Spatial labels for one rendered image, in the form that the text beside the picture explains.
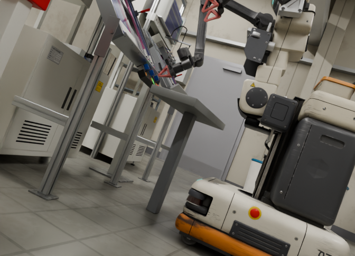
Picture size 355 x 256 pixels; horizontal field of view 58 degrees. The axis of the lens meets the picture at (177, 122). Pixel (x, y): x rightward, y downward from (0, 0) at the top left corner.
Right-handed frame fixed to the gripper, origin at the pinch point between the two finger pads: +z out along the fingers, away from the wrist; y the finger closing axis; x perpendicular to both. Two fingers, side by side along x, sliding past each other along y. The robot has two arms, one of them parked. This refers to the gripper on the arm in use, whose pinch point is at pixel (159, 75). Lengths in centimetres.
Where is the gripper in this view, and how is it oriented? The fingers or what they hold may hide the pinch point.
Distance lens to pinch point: 192.0
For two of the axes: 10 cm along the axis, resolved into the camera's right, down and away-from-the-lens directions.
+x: 3.3, 9.3, -1.9
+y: -1.7, -1.4, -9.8
